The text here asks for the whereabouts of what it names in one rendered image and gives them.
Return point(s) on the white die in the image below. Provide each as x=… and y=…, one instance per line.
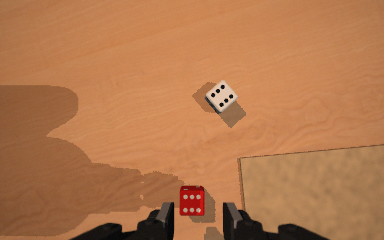
x=221, y=96

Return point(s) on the tan flat mat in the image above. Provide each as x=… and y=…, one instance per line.
x=338, y=193

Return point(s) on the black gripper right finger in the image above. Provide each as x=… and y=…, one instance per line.
x=237, y=225

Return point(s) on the red die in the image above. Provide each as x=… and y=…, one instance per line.
x=192, y=201

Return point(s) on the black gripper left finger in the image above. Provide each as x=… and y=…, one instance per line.
x=159, y=225

